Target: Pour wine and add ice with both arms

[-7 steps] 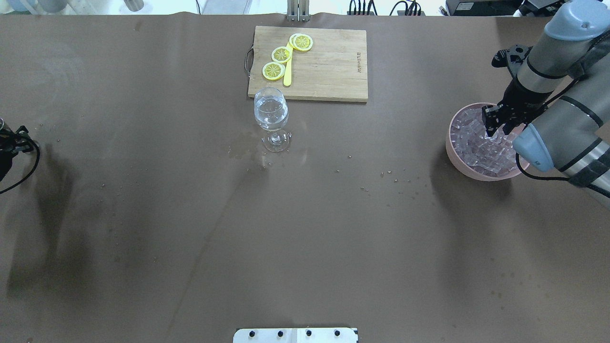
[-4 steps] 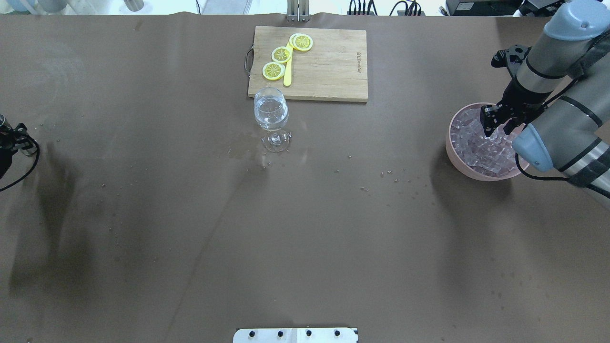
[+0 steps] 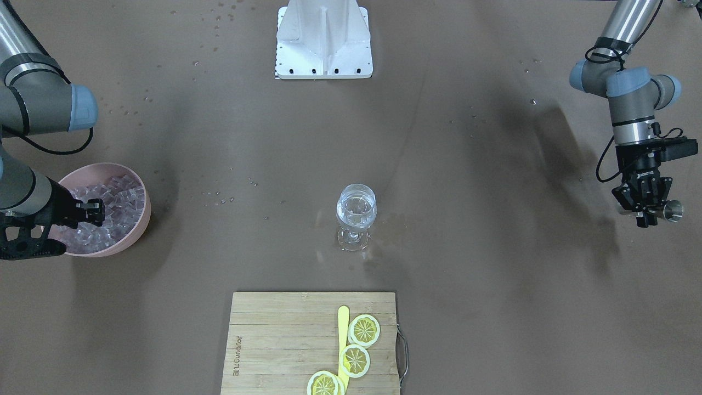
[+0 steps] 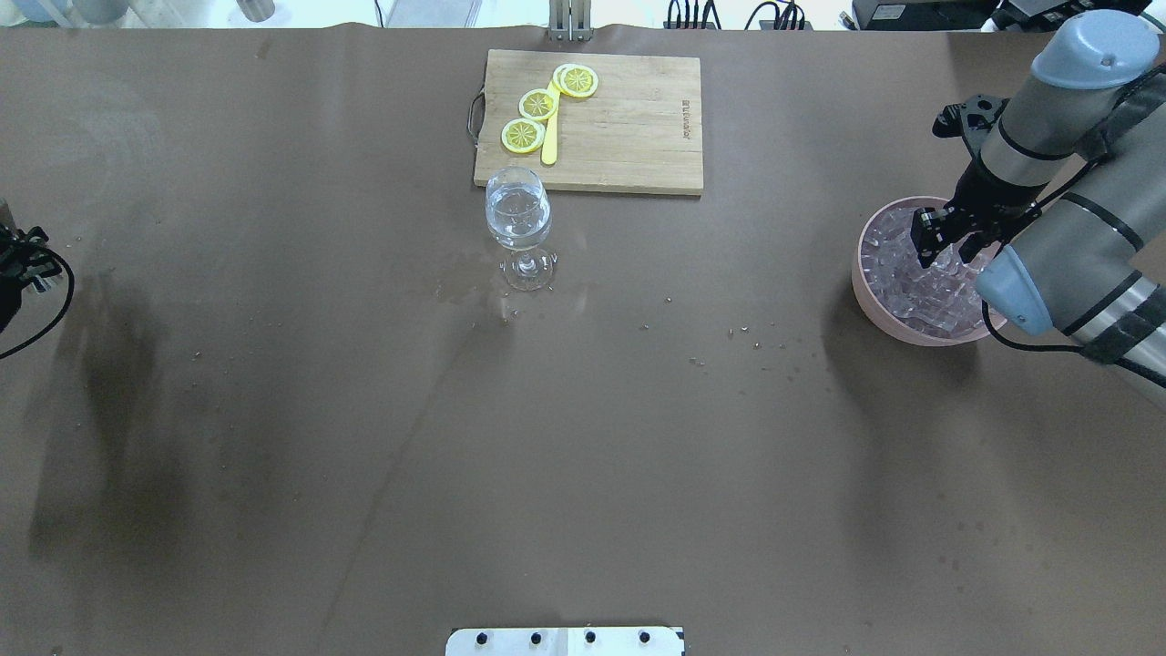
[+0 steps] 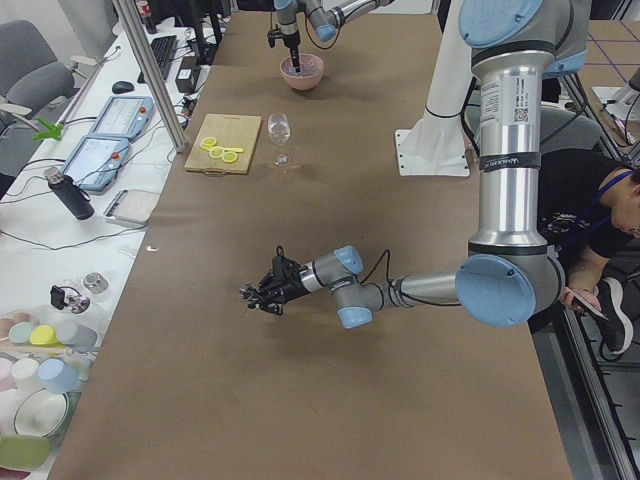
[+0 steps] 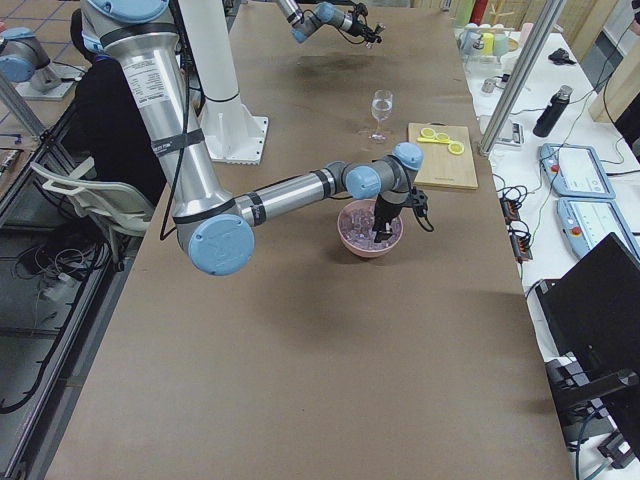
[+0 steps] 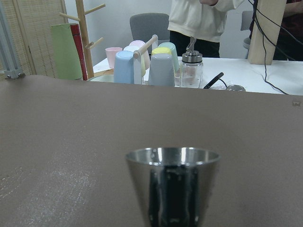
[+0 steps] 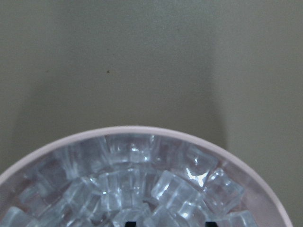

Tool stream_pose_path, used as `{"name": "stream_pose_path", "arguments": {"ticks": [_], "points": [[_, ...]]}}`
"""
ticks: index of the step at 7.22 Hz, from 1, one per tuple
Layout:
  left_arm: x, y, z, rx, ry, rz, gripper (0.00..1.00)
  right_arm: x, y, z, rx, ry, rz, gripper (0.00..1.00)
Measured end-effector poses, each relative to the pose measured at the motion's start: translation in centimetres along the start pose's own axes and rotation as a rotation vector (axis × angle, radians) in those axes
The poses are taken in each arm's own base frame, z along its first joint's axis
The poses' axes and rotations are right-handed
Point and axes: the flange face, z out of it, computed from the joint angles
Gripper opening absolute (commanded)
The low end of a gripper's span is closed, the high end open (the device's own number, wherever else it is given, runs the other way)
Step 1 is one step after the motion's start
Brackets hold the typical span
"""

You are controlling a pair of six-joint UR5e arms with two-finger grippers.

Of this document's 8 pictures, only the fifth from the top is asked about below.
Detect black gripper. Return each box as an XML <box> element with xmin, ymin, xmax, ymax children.
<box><xmin>282</xmin><ymin>27</ymin><xmax>301</xmax><ymax>74</ymax></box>
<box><xmin>248</xmin><ymin>264</ymin><xmax>306</xmax><ymax>316</ymax></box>

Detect steel jigger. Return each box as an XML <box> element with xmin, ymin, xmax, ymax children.
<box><xmin>239</xmin><ymin>284</ymin><xmax>260</xmax><ymax>302</ymax></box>

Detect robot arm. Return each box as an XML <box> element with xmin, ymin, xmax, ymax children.
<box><xmin>241</xmin><ymin>1</ymin><xmax>591</xmax><ymax>328</ymax></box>
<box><xmin>267</xmin><ymin>0</ymin><xmax>393</xmax><ymax>73</ymax></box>

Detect pink bowl of ice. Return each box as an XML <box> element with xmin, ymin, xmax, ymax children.
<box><xmin>279</xmin><ymin>53</ymin><xmax>325</xmax><ymax>91</ymax></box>

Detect clear wine glass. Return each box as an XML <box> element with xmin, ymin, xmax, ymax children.
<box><xmin>267</xmin><ymin>112</ymin><xmax>292</xmax><ymax>167</ymax></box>

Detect bamboo cutting board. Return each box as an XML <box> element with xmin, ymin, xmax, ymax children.
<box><xmin>184</xmin><ymin>113</ymin><xmax>262</xmax><ymax>175</ymax></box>

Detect black power adapter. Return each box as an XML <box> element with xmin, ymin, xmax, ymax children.
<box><xmin>175</xmin><ymin>56</ymin><xmax>201</xmax><ymax>94</ymax></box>

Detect lemon slice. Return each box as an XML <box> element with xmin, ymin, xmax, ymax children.
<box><xmin>200</xmin><ymin>137</ymin><xmax>218</xmax><ymax>151</ymax></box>
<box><xmin>209</xmin><ymin>146</ymin><xmax>225</xmax><ymax>158</ymax></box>
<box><xmin>221</xmin><ymin>151</ymin><xmax>238</xmax><ymax>164</ymax></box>

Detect lemon slice middle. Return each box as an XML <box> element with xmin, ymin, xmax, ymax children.
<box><xmin>209</xmin><ymin>146</ymin><xmax>225</xmax><ymax>158</ymax></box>

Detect black keyboard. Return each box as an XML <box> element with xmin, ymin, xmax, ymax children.
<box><xmin>150</xmin><ymin>35</ymin><xmax>178</xmax><ymax>81</ymax></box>

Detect kitchen scale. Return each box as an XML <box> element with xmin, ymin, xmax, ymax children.
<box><xmin>103</xmin><ymin>189</ymin><xmax>160</xmax><ymax>227</ymax></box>

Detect small steel weight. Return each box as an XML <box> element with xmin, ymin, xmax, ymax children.
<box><xmin>83</xmin><ymin>272</ymin><xmax>110</xmax><ymax>295</ymax></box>

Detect upper teach pendant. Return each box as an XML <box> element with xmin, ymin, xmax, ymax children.
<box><xmin>90</xmin><ymin>95</ymin><xmax>154</xmax><ymax>140</ymax></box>

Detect teach pendant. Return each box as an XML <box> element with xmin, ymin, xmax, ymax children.
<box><xmin>62</xmin><ymin>135</ymin><xmax>131</xmax><ymax>193</ymax></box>
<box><xmin>90</xmin><ymin>95</ymin><xmax>154</xmax><ymax>140</ymax></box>

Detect black computer mouse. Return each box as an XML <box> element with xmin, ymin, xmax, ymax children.
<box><xmin>111</xmin><ymin>81</ymin><xmax>135</xmax><ymax>95</ymax></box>

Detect grey cup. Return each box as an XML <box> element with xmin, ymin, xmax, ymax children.
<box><xmin>56</xmin><ymin>321</ymin><xmax>98</xmax><ymax>353</ymax></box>

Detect glass dispenser jar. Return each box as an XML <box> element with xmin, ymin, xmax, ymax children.
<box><xmin>50</xmin><ymin>285</ymin><xmax>90</xmax><ymax>314</ymax></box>

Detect black water bottle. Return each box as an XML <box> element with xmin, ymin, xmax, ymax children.
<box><xmin>44</xmin><ymin>167</ymin><xmax>94</xmax><ymax>220</ymax></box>

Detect lower teach pendant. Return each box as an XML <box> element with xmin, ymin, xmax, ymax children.
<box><xmin>62</xmin><ymin>135</ymin><xmax>131</xmax><ymax>193</ymax></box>

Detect light blue cup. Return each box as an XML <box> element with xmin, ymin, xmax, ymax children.
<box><xmin>37</xmin><ymin>358</ymin><xmax>79</xmax><ymax>394</ymax></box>

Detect yellow cup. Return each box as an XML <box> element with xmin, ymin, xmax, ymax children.
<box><xmin>29</xmin><ymin>324</ymin><xmax>59</xmax><ymax>347</ymax></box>

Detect green clamp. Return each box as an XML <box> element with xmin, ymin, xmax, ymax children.
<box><xmin>32</xmin><ymin>116</ymin><xmax>64</xmax><ymax>141</ymax></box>

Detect green cup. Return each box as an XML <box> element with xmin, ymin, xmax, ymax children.
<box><xmin>9</xmin><ymin>322</ymin><xmax>35</xmax><ymax>346</ymax></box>

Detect white cup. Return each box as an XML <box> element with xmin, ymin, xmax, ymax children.
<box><xmin>11</xmin><ymin>358</ymin><xmax>43</xmax><ymax>393</ymax></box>

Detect white plate green rim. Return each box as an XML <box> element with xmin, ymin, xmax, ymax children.
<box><xmin>13</xmin><ymin>389</ymin><xmax>70</xmax><ymax>437</ymax></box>

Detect grey office chair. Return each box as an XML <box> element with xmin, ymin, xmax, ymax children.
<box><xmin>1</xmin><ymin>20</ymin><xmax>97</xmax><ymax>176</ymax></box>

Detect pink cup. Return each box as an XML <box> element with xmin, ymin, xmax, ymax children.
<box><xmin>0</xmin><ymin>358</ymin><xmax>16</xmax><ymax>392</ymax></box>

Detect person in black shirt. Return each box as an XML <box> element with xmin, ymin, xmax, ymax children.
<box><xmin>537</xmin><ymin>149</ymin><xmax>639</xmax><ymax>355</ymax></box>

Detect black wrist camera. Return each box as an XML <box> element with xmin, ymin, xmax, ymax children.
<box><xmin>272</xmin><ymin>245</ymin><xmax>300</xmax><ymax>278</ymax></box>
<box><xmin>267</xmin><ymin>27</ymin><xmax>283</xmax><ymax>48</ymax></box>

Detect aluminium frame post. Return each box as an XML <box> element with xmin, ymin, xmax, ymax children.
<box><xmin>113</xmin><ymin>0</ymin><xmax>187</xmax><ymax>153</ymax></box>

